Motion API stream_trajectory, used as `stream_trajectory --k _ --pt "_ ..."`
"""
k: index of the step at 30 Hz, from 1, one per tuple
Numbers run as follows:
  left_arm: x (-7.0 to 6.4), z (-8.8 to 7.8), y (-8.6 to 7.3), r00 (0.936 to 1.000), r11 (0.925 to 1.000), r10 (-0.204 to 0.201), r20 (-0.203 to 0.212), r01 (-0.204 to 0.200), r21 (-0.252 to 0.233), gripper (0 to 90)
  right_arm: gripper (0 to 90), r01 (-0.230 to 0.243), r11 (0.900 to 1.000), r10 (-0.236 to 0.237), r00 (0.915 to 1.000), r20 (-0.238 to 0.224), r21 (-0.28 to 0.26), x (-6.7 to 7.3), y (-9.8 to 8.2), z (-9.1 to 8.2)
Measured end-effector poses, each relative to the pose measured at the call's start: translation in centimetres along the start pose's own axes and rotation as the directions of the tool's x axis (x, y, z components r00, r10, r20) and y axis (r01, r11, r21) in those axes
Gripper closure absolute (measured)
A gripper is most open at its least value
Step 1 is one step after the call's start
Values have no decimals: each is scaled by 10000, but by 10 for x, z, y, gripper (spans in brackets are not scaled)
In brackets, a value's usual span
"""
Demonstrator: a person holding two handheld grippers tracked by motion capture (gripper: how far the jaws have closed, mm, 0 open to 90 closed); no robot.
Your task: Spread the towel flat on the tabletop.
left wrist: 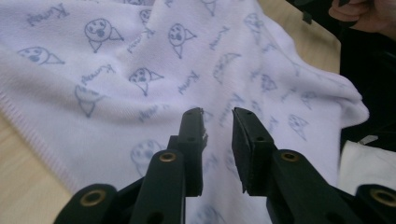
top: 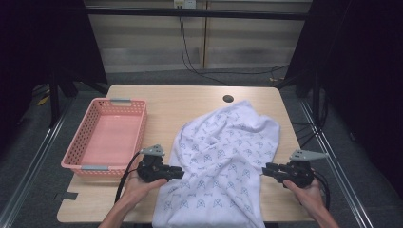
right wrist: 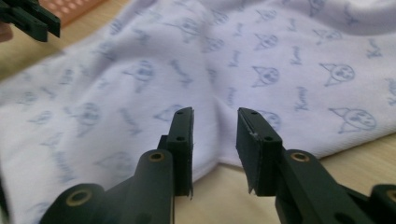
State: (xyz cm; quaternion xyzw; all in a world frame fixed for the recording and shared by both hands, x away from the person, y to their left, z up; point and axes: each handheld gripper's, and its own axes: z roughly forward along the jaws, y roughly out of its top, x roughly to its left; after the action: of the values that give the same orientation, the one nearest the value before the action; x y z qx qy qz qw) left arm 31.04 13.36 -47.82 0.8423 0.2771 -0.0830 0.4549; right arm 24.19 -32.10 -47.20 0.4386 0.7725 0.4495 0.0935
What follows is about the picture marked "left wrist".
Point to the plain white fabric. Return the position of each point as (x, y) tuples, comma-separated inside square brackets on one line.
[(367, 168)]

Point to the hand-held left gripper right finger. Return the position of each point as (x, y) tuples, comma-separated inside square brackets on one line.
[(249, 155)]

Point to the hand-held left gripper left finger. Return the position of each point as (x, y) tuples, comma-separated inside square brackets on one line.
[(193, 149)]

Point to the white printed cloth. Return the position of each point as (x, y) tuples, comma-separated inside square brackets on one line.
[(124, 77)]

